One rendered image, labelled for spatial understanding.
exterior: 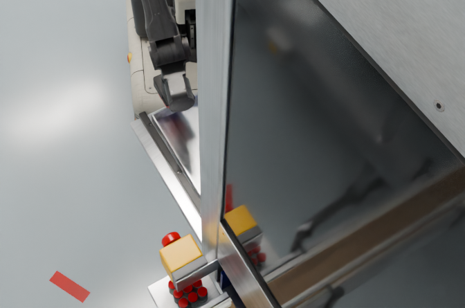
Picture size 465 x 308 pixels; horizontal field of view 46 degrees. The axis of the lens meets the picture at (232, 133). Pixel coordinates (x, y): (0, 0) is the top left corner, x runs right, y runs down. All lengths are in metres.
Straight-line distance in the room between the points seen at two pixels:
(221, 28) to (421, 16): 0.28
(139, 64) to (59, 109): 0.48
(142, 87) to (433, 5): 1.99
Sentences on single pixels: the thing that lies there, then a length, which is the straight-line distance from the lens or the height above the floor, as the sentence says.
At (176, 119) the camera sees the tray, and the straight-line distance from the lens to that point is 1.43.
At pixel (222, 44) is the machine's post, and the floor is 1.65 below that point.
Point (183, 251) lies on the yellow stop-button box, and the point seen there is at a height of 1.03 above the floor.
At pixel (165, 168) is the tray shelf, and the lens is 1.36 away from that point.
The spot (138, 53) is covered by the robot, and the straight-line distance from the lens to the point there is 2.36.
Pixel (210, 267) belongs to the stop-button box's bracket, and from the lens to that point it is 1.13.
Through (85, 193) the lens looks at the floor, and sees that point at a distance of 2.35.
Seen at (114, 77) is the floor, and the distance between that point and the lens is 2.65.
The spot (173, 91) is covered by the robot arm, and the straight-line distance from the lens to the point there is 1.19.
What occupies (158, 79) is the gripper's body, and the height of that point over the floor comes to 1.01.
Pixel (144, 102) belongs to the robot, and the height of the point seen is 0.27.
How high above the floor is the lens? 2.07
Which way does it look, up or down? 58 degrees down
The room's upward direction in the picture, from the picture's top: 4 degrees clockwise
